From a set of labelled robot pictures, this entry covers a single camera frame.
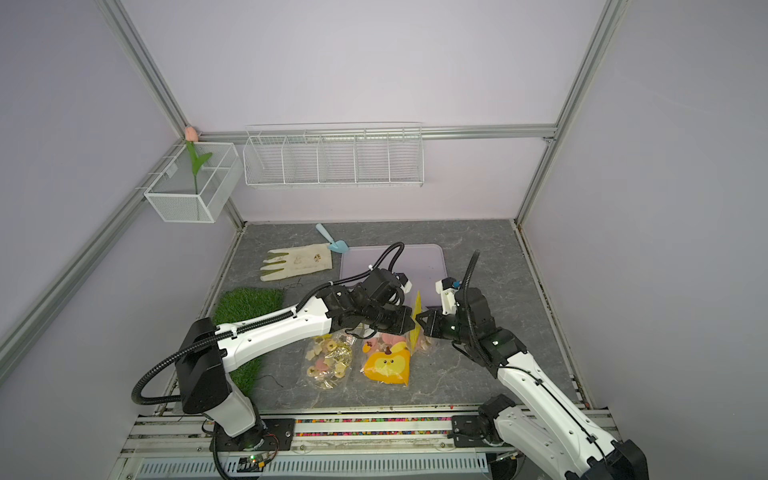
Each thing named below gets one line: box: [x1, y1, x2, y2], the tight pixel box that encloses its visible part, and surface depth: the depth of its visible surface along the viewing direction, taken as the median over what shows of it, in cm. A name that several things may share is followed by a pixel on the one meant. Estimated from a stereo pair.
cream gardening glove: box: [260, 243, 333, 282], surface depth 111 cm
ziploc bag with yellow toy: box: [360, 332, 411, 387], surface depth 82 cm
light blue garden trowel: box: [315, 223, 350, 254], surface depth 114 cm
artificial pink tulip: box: [185, 126, 213, 195], surface depth 92 cm
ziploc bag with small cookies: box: [304, 331, 356, 391], surface depth 84 cm
